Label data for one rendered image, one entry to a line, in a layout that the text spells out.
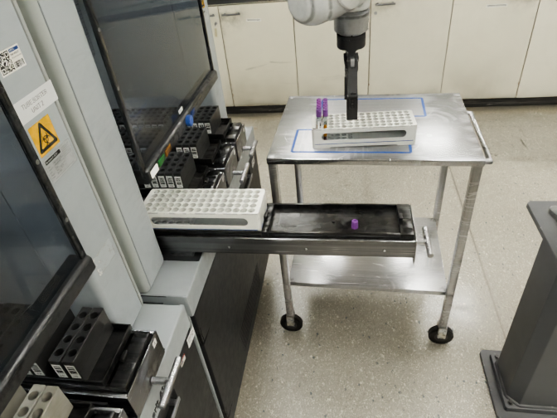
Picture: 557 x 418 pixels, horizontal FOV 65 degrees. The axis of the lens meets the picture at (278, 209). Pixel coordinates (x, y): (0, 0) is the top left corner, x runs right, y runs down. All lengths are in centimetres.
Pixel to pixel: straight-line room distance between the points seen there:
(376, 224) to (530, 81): 264
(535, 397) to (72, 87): 155
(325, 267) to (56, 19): 122
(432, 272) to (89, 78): 129
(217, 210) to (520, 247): 163
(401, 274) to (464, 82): 204
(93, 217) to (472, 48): 290
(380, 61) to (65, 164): 274
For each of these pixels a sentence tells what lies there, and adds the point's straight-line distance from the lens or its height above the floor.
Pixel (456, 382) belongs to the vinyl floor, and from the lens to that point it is 176.
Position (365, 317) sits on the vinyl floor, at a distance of 188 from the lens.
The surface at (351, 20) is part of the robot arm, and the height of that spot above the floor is 117.
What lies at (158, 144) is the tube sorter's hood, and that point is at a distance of 105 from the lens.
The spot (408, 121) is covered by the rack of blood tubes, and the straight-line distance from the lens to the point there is 133.
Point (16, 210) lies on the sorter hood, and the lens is 67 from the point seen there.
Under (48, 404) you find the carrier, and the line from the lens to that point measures 78.
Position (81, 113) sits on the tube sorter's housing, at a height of 118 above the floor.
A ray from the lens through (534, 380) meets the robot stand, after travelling 162.
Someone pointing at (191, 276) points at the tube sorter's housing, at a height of 73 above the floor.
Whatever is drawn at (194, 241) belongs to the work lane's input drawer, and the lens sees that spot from 107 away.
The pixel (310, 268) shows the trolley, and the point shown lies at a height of 28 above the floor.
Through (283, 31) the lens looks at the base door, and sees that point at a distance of 324.
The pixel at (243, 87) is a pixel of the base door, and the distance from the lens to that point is 343.
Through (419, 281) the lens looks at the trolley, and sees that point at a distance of 165.
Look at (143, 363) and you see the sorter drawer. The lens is 86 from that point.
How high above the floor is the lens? 147
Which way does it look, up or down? 37 degrees down
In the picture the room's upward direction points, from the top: 7 degrees counter-clockwise
